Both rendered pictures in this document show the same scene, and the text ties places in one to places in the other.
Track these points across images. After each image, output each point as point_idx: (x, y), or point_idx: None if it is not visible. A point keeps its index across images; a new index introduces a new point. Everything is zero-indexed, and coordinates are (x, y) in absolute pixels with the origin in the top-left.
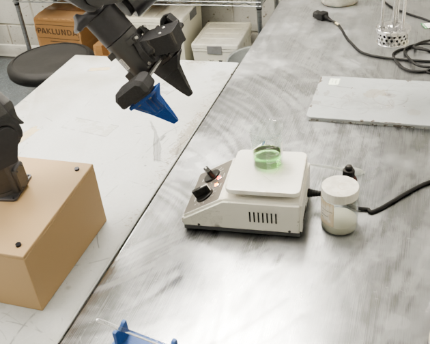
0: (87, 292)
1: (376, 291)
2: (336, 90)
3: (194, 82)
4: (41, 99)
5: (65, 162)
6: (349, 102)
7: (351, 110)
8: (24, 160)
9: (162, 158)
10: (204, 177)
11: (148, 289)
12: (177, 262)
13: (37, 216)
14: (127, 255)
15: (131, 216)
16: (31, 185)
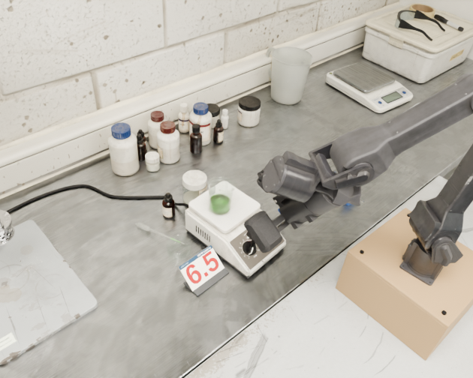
0: (362, 238)
1: (217, 166)
2: (25, 324)
3: None
4: None
5: (370, 265)
6: (43, 297)
7: (59, 283)
8: (405, 290)
9: (257, 337)
10: (252, 258)
11: (326, 221)
12: (301, 229)
13: (395, 229)
14: (330, 250)
15: (314, 281)
16: (400, 258)
